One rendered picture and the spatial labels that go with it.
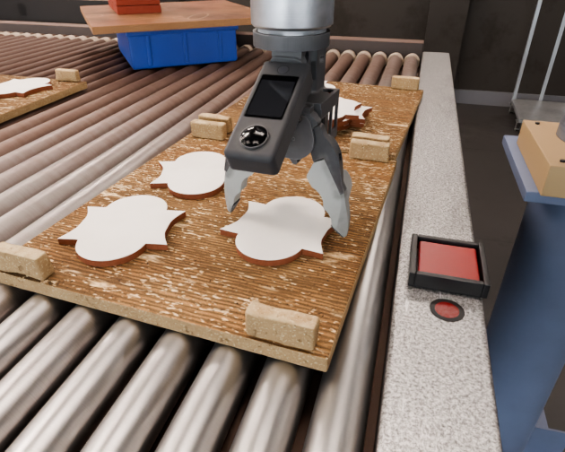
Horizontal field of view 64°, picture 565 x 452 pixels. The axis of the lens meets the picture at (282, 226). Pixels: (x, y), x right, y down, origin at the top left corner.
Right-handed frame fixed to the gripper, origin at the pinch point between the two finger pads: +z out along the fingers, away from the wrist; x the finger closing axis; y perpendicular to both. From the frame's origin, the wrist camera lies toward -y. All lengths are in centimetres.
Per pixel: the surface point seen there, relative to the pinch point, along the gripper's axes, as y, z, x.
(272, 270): -7.1, 0.7, -1.9
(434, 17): 386, 23, 28
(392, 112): 47.6, 0.6, -2.7
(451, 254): 3.8, 1.4, -17.9
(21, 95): 27, 0, 71
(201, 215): -0.6, 0.7, 10.2
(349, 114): 33.0, -2.7, 1.9
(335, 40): 113, 0, 29
